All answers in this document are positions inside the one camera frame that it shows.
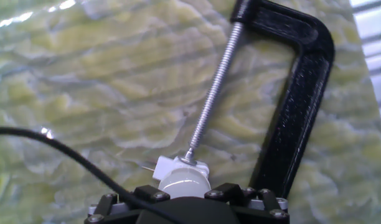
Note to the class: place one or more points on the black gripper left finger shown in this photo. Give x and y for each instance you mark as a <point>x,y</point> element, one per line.
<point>153,195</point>

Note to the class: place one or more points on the green marble pattern mat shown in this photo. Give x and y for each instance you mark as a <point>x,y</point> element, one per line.
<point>84,77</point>

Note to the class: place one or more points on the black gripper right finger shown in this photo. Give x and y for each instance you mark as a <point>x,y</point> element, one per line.
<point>223,193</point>

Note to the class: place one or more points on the black C-clamp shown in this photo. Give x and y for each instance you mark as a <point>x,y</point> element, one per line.
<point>302,93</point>

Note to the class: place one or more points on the white light bulb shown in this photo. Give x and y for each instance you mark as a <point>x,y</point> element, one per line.
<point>184,183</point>

